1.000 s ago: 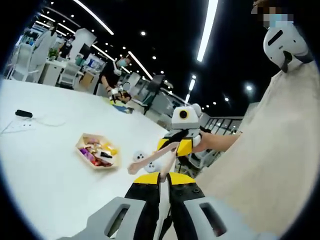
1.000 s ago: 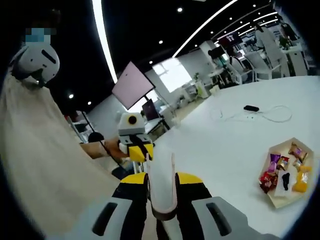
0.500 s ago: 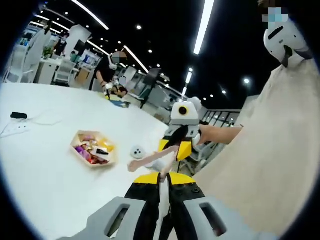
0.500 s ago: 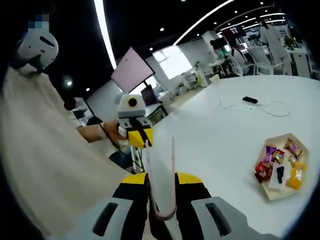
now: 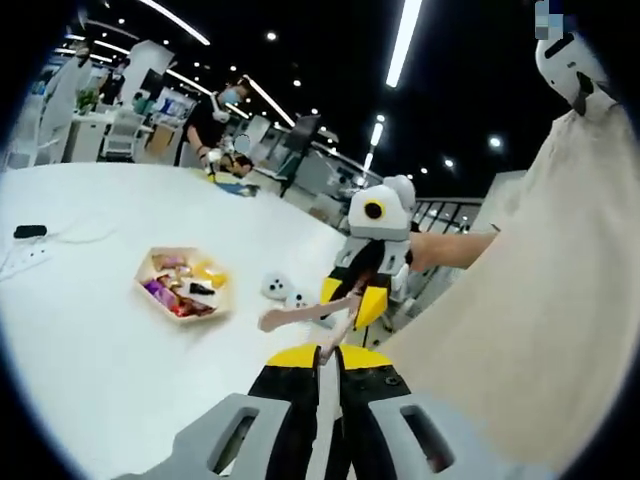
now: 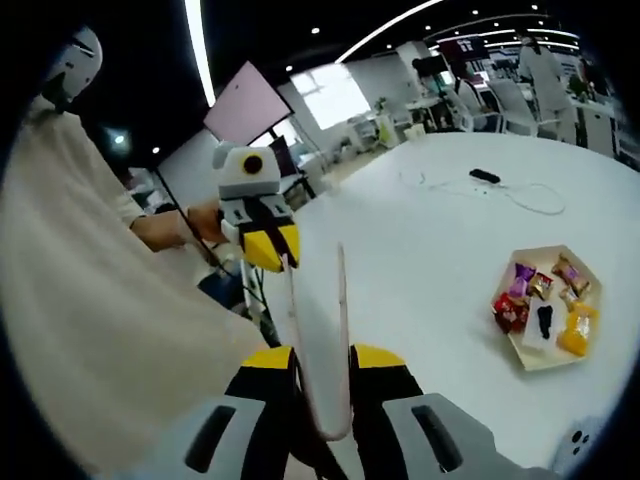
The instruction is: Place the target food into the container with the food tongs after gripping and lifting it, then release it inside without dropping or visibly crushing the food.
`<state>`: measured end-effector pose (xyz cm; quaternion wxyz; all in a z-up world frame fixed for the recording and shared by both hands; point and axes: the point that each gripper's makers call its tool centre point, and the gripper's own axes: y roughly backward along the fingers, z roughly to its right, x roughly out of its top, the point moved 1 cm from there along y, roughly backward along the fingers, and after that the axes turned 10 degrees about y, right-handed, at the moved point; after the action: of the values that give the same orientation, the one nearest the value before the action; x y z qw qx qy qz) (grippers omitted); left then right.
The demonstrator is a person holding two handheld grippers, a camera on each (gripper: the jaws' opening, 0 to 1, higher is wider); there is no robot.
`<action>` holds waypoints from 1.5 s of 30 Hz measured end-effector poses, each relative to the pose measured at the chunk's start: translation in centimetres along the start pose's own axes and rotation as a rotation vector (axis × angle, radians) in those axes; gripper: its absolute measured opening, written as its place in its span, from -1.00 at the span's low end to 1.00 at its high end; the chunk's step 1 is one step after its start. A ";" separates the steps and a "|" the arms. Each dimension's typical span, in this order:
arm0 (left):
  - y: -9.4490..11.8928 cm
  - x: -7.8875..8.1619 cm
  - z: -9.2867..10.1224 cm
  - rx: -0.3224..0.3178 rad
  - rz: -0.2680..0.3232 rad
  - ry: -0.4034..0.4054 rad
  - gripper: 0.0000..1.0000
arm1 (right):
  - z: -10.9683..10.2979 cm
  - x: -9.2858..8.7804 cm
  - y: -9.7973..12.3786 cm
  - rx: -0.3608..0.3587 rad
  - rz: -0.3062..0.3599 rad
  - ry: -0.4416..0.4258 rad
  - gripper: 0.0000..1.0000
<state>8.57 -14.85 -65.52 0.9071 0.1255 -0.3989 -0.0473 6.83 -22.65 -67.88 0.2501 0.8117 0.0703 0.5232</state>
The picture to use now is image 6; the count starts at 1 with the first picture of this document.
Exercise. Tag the large display screen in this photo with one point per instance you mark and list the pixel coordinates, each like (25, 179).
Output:
(247, 107)

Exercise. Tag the white cup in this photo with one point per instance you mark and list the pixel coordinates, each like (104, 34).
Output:
(414, 132)

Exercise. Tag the black snack food packet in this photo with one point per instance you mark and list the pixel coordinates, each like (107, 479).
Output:
(545, 320)

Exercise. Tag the white power strip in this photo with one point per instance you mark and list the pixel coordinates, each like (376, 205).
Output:
(482, 187)

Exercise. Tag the person's left hand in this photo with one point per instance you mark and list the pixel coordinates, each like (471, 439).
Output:
(207, 225)

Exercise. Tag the dark red wall screen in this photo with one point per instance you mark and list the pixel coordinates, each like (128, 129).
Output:
(462, 47)

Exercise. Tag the small red snack food packet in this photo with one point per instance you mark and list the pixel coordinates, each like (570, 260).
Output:
(541, 286)

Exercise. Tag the purple snack food packet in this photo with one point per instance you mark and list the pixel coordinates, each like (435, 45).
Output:
(571, 277)
(520, 282)

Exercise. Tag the white office chair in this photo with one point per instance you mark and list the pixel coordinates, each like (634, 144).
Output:
(515, 107)
(467, 107)

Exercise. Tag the black oblong device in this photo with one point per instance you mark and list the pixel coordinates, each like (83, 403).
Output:
(484, 175)

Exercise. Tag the black monitor on stand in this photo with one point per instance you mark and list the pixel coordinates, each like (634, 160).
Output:
(430, 65)

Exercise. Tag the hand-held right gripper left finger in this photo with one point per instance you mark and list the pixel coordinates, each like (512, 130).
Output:
(210, 430)

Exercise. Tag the ceiling light strip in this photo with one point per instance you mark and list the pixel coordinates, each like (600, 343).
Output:
(200, 50)
(385, 27)

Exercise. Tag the white worn device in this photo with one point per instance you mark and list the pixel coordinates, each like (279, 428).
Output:
(77, 65)

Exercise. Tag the grey desk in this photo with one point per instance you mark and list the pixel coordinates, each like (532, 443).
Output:
(295, 185)

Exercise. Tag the dark desk monitor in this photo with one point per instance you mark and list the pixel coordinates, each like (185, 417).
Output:
(280, 155)

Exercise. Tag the green potted plant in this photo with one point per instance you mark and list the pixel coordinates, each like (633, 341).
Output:
(580, 85)

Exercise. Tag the beige hexagonal container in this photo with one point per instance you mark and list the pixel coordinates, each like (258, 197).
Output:
(545, 360)

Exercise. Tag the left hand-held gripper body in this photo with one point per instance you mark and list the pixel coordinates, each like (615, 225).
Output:
(247, 185)

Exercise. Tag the white cabinet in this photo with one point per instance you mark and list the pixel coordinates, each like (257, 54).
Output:
(597, 125)

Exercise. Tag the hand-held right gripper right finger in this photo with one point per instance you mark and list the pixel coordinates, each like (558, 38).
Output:
(440, 435)

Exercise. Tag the yellow clear snack food packet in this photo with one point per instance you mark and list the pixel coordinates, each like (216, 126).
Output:
(572, 340)
(582, 315)

